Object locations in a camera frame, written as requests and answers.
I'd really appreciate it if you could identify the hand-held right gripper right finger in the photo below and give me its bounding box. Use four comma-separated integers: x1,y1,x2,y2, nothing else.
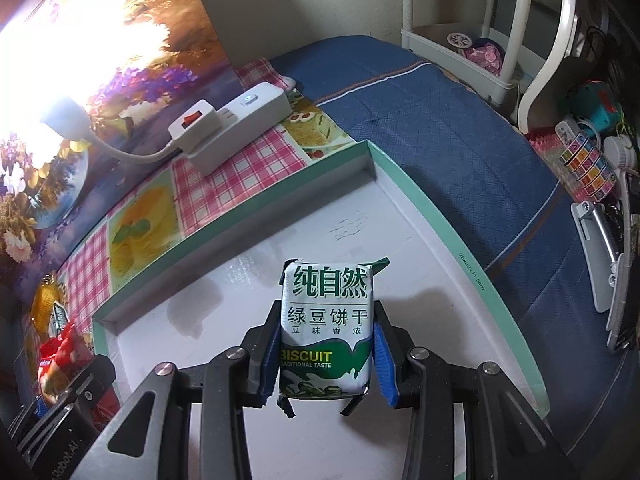
370,300,568,480

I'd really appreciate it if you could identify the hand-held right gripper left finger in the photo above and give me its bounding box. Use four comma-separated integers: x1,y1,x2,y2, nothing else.
82,300,283,480

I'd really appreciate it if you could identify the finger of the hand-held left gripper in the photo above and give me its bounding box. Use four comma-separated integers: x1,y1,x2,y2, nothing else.
10,354,118,436

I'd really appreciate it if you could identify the red snack packet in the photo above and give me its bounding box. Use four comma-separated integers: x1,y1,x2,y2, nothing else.
37,322,96,406

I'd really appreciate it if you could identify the pink checkered fruit-print tablecloth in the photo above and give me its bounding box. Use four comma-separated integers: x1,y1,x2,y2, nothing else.
27,55,366,361

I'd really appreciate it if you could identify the blue bed sheet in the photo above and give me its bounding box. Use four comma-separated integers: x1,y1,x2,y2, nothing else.
270,35,640,480

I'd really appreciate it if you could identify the white power strip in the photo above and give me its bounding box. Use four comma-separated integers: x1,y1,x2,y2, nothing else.
167,84,292,177

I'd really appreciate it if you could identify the white plug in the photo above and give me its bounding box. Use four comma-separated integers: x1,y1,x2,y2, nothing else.
39,100,93,141

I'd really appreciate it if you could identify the pink knitted cloth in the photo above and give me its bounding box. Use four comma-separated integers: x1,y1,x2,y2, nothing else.
525,127,576,181

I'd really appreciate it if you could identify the white plastic shelf rack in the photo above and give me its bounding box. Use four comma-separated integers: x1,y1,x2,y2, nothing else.
400,0,583,131

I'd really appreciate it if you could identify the white round container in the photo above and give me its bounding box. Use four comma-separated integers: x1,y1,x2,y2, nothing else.
602,135,638,168

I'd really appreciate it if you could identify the pink trinket pile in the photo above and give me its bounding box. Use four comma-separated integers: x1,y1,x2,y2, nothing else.
462,42,503,68

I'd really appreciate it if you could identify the teal plastic toy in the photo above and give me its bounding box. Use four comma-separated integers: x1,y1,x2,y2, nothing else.
567,80,626,133

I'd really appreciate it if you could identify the white power cable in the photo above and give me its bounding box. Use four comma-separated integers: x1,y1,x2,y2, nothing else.
87,127,176,165

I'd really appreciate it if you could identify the floral wall poster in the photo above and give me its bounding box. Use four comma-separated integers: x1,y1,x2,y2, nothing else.
0,0,238,286

